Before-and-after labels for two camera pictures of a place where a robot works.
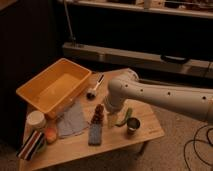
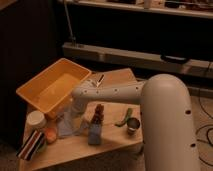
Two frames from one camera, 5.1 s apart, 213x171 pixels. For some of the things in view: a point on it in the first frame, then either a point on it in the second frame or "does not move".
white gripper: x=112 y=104 → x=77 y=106
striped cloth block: x=31 y=145 does not move
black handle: x=173 y=59 does not move
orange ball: x=51 y=135 does not move
